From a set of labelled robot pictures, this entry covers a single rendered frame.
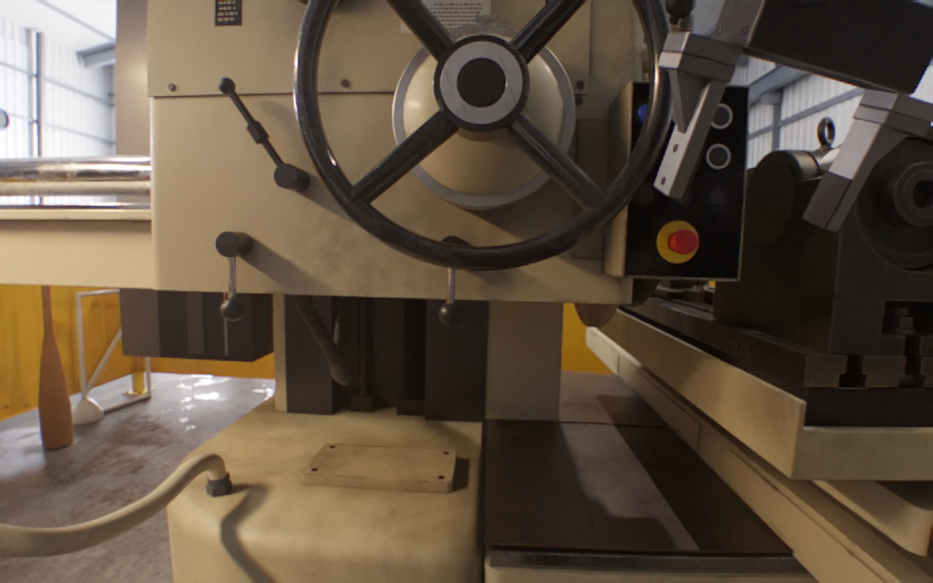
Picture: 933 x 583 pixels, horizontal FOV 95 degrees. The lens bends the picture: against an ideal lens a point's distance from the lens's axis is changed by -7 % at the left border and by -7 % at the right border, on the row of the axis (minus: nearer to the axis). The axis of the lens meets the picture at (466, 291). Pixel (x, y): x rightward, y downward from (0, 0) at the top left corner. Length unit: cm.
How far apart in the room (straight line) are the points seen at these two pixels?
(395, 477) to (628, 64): 89
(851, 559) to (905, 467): 20
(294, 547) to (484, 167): 73
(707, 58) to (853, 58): 9
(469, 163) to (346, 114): 24
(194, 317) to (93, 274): 41
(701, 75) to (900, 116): 15
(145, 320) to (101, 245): 49
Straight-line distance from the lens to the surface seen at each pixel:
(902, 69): 42
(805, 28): 37
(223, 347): 161
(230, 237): 75
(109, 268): 130
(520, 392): 141
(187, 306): 165
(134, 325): 178
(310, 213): 74
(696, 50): 34
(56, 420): 325
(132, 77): 182
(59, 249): 139
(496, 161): 58
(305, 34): 53
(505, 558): 91
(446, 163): 58
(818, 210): 45
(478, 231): 69
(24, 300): 344
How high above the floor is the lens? 112
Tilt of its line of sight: 5 degrees down
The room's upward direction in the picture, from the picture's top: 1 degrees clockwise
